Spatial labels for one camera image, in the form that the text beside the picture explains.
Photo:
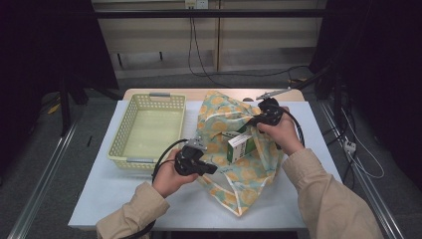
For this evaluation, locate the white wall outlet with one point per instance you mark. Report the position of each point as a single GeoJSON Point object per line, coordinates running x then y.
{"type": "Point", "coordinates": [196, 3]}

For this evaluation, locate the orange print cloth bag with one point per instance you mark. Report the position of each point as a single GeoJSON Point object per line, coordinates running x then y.
{"type": "Point", "coordinates": [245, 179]}

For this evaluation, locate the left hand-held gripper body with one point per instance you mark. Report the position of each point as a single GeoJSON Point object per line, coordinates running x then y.
{"type": "Point", "coordinates": [189, 162]}

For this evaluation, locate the white power strip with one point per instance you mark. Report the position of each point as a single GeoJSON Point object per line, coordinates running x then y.
{"type": "Point", "coordinates": [350, 146]}

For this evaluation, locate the tall green and white box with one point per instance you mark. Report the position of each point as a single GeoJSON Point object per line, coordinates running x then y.
{"type": "Point", "coordinates": [239, 147]}

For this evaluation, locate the black metal stand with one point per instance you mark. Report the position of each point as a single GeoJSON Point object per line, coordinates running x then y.
{"type": "Point", "coordinates": [65, 106]}

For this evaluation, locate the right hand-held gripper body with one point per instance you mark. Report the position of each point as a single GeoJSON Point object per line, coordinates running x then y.
{"type": "Point", "coordinates": [270, 113]}

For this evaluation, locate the pale yellow plastic basket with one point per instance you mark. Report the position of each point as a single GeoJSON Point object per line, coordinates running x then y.
{"type": "Point", "coordinates": [149, 132]}

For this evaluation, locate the person's left hand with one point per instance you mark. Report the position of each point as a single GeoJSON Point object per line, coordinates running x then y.
{"type": "Point", "coordinates": [169, 182]}

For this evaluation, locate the metal floor rail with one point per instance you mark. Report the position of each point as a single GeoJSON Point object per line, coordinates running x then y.
{"type": "Point", "coordinates": [43, 179]}
{"type": "Point", "coordinates": [371, 192]}

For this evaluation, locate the person's right hand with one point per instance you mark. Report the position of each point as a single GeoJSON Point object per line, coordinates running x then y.
{"type": "Point", "coordinates": [282, 136]}

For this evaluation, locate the black curtain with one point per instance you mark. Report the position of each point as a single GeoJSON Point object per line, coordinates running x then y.
{"type": "Point", "coordinates": [381, 66]}
{"type": "Point", "coordinates": [43, 49]}

